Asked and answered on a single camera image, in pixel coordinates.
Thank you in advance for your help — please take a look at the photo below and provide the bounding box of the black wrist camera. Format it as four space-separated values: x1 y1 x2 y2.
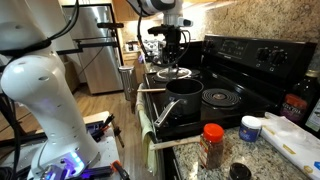
147 25 183 37

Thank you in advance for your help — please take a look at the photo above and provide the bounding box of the black electric stove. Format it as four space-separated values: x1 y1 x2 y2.
142 34 318 180

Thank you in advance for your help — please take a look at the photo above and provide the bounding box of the white robot base table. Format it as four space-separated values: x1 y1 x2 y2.
19 110 122 180

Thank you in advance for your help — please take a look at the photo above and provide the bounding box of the flat wooden spatula handle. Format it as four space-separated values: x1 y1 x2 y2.
148 134 203 152

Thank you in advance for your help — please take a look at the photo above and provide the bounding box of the black pot with steel handle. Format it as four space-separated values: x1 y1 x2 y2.
153 78 205 129

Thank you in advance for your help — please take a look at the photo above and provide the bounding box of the silver trash can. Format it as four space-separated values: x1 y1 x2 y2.
118 65 136 101

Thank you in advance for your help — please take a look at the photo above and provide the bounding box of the glass pot lid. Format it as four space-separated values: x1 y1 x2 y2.
156 65 193 81

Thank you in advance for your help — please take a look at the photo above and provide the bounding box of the dark bottle with white label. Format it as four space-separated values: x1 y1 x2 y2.
304 96 320 138

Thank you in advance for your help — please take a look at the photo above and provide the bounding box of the dark bottle with red label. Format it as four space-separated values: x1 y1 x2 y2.
279 69 318 125

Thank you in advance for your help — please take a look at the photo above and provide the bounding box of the stainless steel fridge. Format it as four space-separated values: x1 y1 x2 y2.
61 3 125 95

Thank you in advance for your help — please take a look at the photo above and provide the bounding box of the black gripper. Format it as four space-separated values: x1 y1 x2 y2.
162 33 183 68

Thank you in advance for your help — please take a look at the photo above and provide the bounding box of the black cable bundle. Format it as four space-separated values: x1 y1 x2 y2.
0 0 81 58

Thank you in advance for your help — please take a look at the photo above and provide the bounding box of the silver countertop appliance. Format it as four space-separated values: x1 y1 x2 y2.
143 39 165 65

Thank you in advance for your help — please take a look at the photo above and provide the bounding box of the thin wooden spoon handle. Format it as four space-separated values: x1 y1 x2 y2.
136 87 167 94

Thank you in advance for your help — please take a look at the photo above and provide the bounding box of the pale yellow dish towel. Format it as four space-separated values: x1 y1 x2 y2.
134 83 160 176

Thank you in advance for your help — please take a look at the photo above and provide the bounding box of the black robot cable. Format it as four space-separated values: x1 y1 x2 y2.
135 5 192 68

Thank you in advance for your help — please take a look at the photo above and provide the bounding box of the spice jar with red lid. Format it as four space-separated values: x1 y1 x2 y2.
198 122 226 170

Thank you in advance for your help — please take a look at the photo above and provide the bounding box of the blue jar with white lid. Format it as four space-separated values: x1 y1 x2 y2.
238 115 263 144

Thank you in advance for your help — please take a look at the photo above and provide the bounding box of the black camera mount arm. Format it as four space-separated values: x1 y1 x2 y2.
55 35 120 57

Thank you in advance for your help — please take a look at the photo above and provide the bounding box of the black stereo camera bar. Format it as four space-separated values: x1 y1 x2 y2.
96 21 125 30

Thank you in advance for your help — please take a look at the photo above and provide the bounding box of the brown base cabinet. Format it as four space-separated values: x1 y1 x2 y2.
121 49 147 85

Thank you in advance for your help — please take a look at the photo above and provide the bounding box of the black orange clamp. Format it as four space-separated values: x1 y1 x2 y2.
110 159 132 180
90 113 116 143

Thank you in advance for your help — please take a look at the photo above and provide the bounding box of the brown wood cabinet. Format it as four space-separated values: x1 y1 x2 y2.
111 0 142 23

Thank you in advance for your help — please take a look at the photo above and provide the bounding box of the black coil burner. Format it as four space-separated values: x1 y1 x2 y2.
201 87 241 109
152 67 202 85

